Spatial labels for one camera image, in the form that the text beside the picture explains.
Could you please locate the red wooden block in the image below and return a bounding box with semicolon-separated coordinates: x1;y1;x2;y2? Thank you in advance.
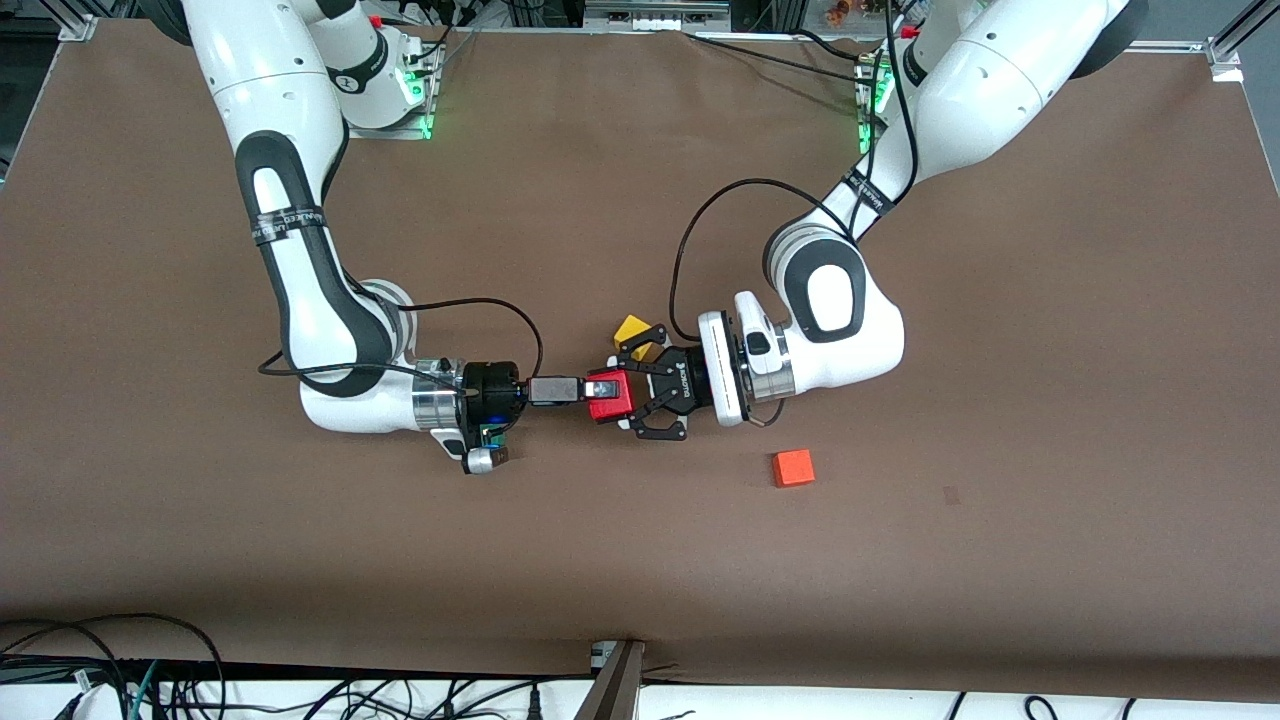
585;368;638;424

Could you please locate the yellow wooden block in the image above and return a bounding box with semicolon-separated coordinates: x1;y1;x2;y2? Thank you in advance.
613;314;653;363

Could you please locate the brown paper table cover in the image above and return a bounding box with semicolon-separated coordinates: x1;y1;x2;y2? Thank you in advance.
0;18;1280;701

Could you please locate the grey power strip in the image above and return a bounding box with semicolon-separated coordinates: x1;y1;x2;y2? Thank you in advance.
583;0;733;33

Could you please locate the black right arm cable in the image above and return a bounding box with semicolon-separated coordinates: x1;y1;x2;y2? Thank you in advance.
257;296;546;386

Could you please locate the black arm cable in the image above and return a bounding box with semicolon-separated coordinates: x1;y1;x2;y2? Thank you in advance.
257;296;546;386
670;0;916;346

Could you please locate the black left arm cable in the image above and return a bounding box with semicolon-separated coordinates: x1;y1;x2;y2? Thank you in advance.
670;0;916;346

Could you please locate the aluminium profile post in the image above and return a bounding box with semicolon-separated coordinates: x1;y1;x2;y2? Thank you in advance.
575;640;646;720

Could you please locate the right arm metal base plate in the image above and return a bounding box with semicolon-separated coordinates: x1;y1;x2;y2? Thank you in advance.
345;40;437;141

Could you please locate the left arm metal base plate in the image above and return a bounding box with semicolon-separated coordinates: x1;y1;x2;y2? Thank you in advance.
856;50;901;158

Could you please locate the black table cable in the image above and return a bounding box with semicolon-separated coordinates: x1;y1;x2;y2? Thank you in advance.
686;33;867;81
793;28;883;63

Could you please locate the black looped floor cable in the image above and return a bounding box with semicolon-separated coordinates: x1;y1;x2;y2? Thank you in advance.
0;612;227;720

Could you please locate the green floor cable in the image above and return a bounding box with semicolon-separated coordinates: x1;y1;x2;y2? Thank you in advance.
128;660;161;720

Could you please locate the aluminium frame corner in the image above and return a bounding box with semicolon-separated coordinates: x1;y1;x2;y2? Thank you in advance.
55;0;101;43
1205;0;1280;83

